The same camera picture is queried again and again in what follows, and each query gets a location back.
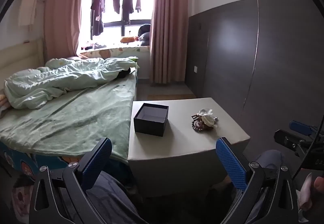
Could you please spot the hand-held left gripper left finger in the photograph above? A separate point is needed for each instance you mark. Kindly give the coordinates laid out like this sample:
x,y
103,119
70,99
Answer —
x,y
97,160

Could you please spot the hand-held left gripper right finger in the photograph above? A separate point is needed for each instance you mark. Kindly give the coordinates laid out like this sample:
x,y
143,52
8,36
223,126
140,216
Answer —
x,y
231,163

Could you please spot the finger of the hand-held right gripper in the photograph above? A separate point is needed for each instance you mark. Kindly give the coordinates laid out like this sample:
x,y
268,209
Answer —
x,y
300,126
286,139

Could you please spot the cream flower hair clip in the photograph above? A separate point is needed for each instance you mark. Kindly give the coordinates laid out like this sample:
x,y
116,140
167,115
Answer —
x,y
209,121

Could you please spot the white flower hair clip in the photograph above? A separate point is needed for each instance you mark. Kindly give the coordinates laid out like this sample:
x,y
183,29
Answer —
x,y
205,112

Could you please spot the black jewelry box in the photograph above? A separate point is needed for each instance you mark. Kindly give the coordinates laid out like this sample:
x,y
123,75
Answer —
x,y
151,119

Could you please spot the person's right hand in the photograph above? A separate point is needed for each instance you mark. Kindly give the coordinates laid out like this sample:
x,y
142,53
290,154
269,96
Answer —
x,y
319,183

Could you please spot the person's right leg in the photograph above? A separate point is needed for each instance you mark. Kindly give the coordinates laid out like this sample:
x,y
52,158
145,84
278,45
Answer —
x,y
268,160

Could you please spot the person's leg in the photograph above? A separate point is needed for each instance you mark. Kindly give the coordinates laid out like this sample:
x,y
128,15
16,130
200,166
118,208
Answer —
x,y
268,160
114,196

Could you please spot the person's left leg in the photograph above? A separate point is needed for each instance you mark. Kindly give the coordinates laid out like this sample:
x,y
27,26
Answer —
x,y
114,196

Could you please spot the bed with green sheet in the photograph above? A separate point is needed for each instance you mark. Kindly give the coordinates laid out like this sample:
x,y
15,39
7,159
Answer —
x,y
76,115

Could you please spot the white bedside table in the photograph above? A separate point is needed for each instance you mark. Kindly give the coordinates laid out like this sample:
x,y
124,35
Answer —
x,y
182,138

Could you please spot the grey wardrobe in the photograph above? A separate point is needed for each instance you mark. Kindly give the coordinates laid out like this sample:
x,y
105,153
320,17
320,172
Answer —
x,y
253,62

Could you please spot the brown floor mat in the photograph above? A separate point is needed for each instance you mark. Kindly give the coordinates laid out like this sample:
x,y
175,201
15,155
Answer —
x,y
172,96

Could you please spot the light green quilt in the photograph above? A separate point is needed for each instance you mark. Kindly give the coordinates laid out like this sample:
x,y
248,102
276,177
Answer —
x,y
63,77

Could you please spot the black item on bed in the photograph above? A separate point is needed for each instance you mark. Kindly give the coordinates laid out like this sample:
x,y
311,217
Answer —
x,y
124,73

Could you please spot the printed window seat cushion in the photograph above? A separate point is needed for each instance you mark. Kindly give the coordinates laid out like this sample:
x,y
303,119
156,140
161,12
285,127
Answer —
x,y
114,52

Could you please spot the grey clothes on window seat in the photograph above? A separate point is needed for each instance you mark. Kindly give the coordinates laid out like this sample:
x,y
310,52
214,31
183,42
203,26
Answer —
x,y
95,45

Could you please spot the orange plush toy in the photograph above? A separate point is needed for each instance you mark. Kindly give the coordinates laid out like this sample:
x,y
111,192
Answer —
x,y
127,39

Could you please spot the beige headboard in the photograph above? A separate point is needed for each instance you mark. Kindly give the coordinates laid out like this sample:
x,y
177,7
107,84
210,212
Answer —
x,y
20,54

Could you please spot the dark blue pillows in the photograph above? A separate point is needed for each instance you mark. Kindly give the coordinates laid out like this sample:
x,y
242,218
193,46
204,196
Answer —
x,y
144,34

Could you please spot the pink curtain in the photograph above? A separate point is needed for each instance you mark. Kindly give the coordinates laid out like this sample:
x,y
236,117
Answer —
x,y
62,16
168,24

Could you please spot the dark purple hanging shirt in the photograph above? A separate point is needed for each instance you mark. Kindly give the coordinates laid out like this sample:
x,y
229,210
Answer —
x,y
98,11

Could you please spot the window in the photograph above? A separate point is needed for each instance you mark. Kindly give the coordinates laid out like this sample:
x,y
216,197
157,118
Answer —
x,y
121,9

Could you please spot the dark hanging dress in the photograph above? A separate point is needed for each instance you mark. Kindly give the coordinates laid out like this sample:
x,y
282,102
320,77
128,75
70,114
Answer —
x,y
128,1

